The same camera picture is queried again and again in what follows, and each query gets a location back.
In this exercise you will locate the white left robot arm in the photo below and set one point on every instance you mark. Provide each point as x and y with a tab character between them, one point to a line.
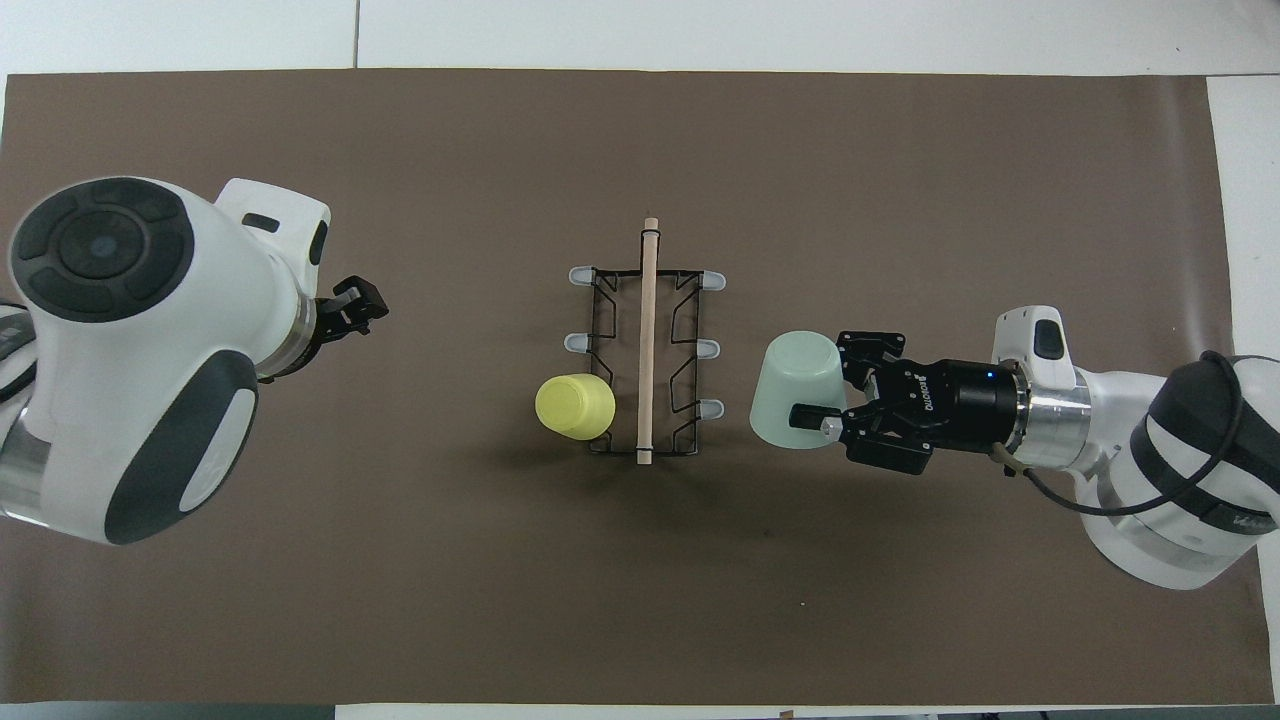
130	400

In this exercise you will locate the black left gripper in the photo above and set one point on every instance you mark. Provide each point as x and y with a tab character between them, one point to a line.
328	320

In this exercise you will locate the brown table mat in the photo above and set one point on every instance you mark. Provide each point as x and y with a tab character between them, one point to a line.
500	600

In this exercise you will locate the pale green plastic cup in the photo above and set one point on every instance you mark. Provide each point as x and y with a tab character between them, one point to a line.
800	375

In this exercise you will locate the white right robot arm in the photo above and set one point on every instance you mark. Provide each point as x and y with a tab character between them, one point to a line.
1130	440

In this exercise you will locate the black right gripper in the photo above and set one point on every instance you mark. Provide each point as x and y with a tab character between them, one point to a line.
960	405

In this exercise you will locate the yellow plastic cup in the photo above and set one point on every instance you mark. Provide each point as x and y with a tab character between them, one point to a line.
572	405

